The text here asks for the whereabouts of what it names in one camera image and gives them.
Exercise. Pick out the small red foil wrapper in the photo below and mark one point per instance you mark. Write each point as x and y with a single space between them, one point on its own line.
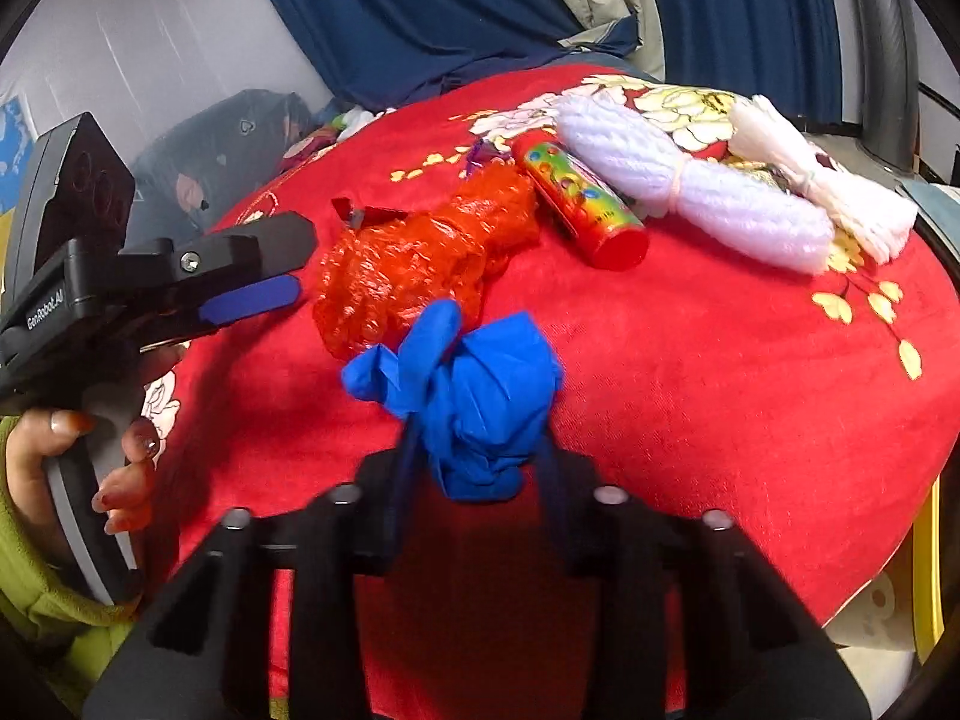
351 211

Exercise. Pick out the blue rubber glove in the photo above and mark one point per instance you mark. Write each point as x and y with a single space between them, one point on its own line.
487 390

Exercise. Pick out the person's left hand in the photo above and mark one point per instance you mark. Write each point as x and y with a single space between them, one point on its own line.
124 499

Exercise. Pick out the light floral quilt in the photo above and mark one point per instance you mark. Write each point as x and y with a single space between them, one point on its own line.
877 607

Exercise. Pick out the white yarn skein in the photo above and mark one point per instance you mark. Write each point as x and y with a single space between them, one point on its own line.
847 202

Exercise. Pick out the purple foil wrapper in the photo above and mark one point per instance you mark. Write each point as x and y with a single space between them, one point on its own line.
480 155

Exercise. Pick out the colourful snack packet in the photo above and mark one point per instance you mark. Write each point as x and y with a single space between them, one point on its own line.
337 127

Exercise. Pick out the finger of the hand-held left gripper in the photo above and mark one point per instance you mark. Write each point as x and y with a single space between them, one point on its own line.
255 247
251 298

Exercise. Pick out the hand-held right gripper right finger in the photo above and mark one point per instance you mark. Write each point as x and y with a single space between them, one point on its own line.
549 469

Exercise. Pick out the red floral blanket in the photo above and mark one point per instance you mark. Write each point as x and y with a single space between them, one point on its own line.
675 390

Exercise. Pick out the lavender yarn skein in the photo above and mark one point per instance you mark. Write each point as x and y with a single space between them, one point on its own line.
750 217

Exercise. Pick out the blue denim cloth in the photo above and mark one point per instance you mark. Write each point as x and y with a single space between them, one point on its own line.
600 45

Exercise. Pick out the low table with blue top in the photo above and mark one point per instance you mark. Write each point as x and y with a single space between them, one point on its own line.
937 199

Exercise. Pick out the blue and white wall poster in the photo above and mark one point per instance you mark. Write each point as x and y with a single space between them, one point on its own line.
15 127

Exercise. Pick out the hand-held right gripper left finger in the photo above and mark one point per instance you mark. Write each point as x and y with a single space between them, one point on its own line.
405 469

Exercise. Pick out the person's left forearm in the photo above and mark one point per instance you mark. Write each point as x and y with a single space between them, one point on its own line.
34 615

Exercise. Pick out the red plastic bag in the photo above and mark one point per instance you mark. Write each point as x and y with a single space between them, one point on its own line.
405 262

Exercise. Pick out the blue curtain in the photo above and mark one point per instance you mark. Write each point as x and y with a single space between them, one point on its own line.
742 7
390 7

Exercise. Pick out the grey metal duct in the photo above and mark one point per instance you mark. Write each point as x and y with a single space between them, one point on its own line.
889 52

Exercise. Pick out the grey patterned bag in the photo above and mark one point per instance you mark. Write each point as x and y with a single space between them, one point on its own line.
225 135

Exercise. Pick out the red colourful confetti tube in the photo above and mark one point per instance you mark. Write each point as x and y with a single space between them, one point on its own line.
592 210

